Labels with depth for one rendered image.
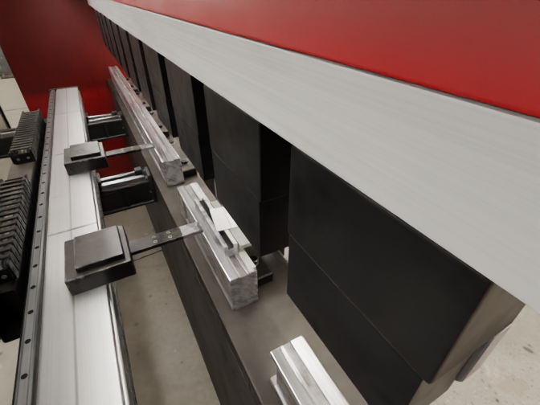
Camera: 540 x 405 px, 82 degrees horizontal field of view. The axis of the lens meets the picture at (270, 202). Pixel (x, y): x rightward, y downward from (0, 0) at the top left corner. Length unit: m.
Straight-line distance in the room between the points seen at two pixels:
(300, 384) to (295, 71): 0.42
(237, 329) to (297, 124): 0.51
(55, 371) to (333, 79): 0.53
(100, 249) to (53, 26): 2.17
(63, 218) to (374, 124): 0.80
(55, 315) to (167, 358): 1.09
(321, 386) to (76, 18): 2.55
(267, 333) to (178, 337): 1.12
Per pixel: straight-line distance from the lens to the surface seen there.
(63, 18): 2.68
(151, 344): 1.76
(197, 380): 1.62
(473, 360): 0.28
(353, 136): 0.18
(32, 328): 0.66
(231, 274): 0.63
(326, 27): 0.19
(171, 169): 1.09
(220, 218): 0.71
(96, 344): 0.59
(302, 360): 0.53
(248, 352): 0.64
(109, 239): 0.68
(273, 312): 0.69
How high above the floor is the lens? 1.44
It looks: 35 degrees down
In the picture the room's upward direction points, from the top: straight up
